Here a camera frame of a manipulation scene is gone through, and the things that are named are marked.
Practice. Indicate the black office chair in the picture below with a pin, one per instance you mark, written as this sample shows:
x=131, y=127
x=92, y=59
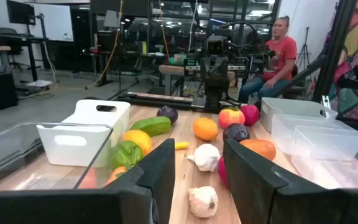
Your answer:
x=6, y=31

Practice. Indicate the plain red round fruit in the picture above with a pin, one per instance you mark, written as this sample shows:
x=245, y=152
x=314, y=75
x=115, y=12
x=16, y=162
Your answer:
x=251, y=114

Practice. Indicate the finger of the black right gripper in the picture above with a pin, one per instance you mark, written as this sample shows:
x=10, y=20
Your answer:
x=206, y=67
x=223, y=67

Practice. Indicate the orange persimmon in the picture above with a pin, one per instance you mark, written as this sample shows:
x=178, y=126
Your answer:
x=259, y=148

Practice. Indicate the black tripod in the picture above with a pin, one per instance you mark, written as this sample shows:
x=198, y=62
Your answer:
x=304, y=46

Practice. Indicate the black desk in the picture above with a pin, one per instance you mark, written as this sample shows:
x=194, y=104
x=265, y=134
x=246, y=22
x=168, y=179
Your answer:
x=26, y=40

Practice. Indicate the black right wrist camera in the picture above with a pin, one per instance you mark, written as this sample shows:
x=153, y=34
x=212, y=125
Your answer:
x=217, y=46

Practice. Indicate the white flat floor device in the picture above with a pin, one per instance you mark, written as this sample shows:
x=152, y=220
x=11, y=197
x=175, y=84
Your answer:
x=39, y=83

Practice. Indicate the yellow-green bottle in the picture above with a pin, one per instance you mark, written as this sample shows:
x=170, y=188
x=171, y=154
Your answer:
x=144, y=48

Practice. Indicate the red fruit with green stem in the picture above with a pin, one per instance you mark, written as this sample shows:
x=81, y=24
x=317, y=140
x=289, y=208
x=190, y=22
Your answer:
x=222, y=171

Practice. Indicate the round orange fruit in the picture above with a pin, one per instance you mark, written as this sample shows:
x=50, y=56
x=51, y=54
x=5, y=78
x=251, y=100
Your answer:
x=205, y=129

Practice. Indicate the silver frame bracket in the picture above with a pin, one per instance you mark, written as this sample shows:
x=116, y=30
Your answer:
x=326, y=104

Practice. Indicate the person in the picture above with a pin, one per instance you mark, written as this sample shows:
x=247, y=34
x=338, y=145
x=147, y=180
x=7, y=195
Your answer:
x=280, y=53

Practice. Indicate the dark purple round fruit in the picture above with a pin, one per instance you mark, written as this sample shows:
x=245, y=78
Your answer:
x=235, y=132
x=167, y=113

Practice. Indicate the white whiteboard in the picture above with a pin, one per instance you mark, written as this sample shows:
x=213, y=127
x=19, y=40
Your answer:
x=56, y=23

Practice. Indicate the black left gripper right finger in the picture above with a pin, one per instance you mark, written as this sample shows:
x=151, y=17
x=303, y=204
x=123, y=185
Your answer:
x=250, y=186

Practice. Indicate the long yellow vegetable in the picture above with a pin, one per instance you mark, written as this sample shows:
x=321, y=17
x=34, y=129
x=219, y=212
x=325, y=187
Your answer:
x=181, y=145

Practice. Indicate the wooden workbench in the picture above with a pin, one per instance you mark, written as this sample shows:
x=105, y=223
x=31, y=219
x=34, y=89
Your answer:
x=172, y=70

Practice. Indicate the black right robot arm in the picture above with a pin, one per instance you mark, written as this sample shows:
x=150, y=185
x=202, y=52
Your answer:
x=216, y=93

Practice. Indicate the yellow-orange citrus fruit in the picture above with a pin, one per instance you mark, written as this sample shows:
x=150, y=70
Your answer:
x=138, y=140

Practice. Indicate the white garlic bulb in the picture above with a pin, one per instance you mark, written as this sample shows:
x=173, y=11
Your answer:
x=206, y=157
x=202, y=202

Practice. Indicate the white plastic basket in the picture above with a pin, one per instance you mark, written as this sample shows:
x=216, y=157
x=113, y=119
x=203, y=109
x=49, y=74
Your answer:
x=73, y=152

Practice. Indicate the black monitor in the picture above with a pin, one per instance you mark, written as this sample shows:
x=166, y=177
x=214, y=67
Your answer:
x=20, y=12

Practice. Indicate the orange bell pepper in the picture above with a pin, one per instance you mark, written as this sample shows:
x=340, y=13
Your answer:
x=115, y=175

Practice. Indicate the light green cucumber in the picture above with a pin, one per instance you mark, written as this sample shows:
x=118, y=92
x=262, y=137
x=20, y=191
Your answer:
x=151, y=126

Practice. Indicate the clear plastic bin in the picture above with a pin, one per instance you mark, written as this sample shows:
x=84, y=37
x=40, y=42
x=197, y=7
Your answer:
x=11, y=155
x=306, y=133
x=328, y=149

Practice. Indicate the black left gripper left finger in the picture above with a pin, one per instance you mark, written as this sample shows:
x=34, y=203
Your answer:
x=154, y=174

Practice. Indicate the grey translucent plastic bin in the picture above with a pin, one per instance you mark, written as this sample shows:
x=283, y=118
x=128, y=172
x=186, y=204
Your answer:
x=291, y=109

